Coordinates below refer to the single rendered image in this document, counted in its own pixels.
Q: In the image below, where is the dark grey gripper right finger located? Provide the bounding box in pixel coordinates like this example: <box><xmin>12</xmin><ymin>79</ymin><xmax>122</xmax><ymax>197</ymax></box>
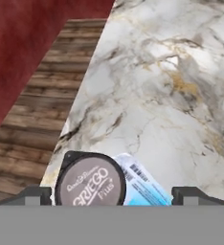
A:
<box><xmin>171</xmin><ymin>186</ymin><xmax>224</xmax><ymax>207</ymax></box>

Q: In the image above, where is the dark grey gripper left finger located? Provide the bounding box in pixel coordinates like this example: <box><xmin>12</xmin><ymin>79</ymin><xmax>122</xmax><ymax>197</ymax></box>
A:
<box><xmin>0</xmin><ymin>185</ymin><xmax>53</xmax><ymax>207</ymax></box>

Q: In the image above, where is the black-lidded yogurt container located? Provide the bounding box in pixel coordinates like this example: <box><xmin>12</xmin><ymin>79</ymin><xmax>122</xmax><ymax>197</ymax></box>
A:
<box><xmin>54</xmin><ymin>150</ymin><xmax>173</xmax><ymax>207</ymax></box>

